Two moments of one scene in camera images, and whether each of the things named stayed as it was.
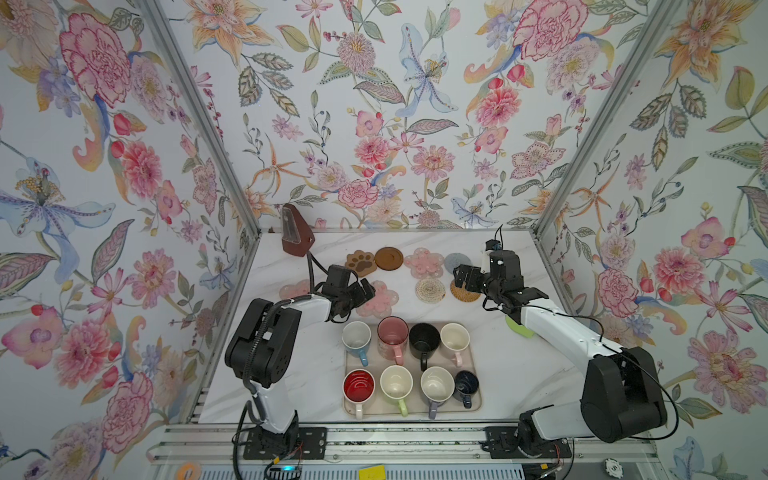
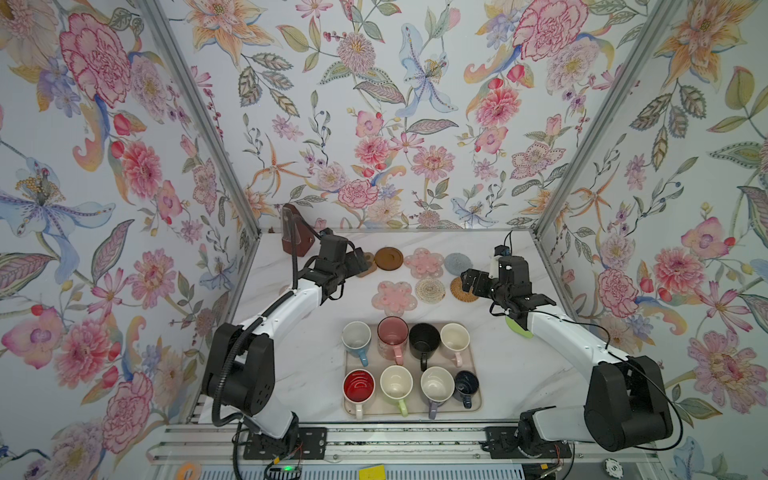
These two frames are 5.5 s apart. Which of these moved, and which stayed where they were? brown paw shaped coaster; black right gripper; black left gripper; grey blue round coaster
Moved: black left gripper
Stayed: black right gripper; grey blue round coaster; brown paw shaped coaster
